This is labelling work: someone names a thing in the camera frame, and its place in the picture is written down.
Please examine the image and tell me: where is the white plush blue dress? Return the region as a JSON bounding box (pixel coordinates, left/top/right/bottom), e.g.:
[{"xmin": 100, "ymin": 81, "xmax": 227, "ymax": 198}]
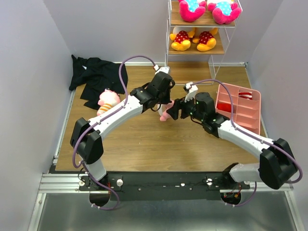
[
  {"xmin": 206, "ymin": 0, "xmax": 242, "ymax": 25},
  {"xmin": 179, "ymin": 0, "xmax": 206, "ymax": 23}
]

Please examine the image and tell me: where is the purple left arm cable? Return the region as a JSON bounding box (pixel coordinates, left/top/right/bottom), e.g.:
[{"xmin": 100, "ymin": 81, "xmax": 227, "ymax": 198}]
[{"xmin": 72, "ymin": 55, "xmax": 159, "ymax": 210}]

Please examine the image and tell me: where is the black cloth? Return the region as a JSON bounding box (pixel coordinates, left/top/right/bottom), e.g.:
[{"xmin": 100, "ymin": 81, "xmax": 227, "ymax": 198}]
[{"xmin": 69, "ymin": 55, "xmax": 128, "ymax": 110}]

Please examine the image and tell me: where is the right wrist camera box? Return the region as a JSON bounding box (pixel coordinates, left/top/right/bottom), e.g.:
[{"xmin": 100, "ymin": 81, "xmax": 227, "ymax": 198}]
[{"xmin": 183, "ymin": 82, "xmax": 198, "ymax": 103}]

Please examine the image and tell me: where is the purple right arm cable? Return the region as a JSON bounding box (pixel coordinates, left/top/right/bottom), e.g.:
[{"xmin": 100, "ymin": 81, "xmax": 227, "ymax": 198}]
[{"xmin": 192, "ymin": 79, "xmax": 303, "ymax": 207}]

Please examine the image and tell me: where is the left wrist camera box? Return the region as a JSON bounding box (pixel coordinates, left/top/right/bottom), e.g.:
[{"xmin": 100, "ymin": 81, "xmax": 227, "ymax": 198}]
[{"xmin": 153, "ymin": 65, "xmax": 170, "ymax": 75}]

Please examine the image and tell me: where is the pink pig plush striped shirt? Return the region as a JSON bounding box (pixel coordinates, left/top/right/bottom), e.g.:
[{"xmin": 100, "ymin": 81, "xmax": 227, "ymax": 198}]
[{"xmin": 157, "ymin": 100, "xmax": 174, "ymax": 122}]

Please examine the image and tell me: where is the white plush blue dress back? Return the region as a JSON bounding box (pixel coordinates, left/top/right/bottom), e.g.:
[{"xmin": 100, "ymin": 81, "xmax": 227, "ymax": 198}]
[{"xmin": 206, "ymin": 0, "xmax": 242, "ymax": 25}]

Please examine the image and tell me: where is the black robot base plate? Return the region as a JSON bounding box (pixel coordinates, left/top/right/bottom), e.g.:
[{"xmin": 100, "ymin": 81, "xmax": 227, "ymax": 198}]
[{"xmin": 79, "ymin": 170, "xmax": 251, "ymax": 202}]

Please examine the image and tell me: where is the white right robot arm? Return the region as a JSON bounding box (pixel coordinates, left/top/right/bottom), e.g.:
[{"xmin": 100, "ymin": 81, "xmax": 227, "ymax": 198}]
[{"xmin": 165, "ymin": 92, "xmax": 300, "ymax": 190}]

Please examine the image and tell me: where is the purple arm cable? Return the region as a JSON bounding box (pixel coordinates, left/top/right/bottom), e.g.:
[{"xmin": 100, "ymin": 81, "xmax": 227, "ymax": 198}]
[
  {"xmin": 192, "ymin": 79, "xmax": 303, "ymax": 207},
  {"xmin": 72, "ymin": 55, "xmax": 159, "ymax": 210}
]

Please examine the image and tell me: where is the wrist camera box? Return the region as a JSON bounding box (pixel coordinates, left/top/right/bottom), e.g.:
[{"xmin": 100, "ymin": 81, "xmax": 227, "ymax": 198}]
[
  {"xmin": 153, "ymin": 65, "xmax": 170, "ymax": 75},
  {"xmin": 183, "ymin": 82, "xmax": 198, "ymax": 103}
]

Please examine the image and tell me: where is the small yellow plush toy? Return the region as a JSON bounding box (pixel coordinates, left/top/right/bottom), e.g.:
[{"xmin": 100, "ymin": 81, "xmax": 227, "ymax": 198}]
[{"xmin": 169, "ymin": 26, "xmax": 195, "ymax": 51}]

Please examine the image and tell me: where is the white plush blue dress front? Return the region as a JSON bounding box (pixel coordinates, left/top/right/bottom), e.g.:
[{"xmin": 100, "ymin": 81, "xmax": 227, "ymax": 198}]
[{"xmin": 179, "ymin": 0, "xmax": 206, "ymax": 23}]

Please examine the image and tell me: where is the red white striped sock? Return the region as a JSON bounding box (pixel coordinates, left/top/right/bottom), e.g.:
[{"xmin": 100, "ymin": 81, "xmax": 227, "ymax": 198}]
[{"xmin": 238, "ymin": 91, "xmax": 253, "ymax": 100}]

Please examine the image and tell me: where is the pink divided organizer tray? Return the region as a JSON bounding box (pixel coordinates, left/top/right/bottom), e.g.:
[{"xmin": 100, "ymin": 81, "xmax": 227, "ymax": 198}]
[{"xmin": 215, "ymin": 83, "xmax": 261, "ymax": 135}]

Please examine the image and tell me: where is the red sock middle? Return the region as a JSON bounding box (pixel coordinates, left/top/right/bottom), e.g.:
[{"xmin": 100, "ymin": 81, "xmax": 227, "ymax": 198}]
[{"xmin": 217, "ymin": 103, "xmax": 234, "ymax": 113}]

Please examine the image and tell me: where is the white wire wooden shelf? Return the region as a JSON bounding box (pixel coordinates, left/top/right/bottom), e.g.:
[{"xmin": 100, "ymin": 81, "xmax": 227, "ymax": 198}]
[{"xmin": 165, "ymin": 0, "xmax": 243, "ymax": 84}]

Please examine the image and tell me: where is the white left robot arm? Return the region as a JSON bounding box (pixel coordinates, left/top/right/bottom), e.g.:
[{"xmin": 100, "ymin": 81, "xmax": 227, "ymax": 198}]
[{"xmin": 70, "ymin": 67, "xmax": 175, "ymax": 190}]

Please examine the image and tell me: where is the large yellow plush toy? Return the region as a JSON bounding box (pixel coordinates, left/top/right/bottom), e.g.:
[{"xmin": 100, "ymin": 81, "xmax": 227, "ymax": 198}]
[{"xmin": 192, "ymin": 27, "xmax": 218, "ymax": 51}]

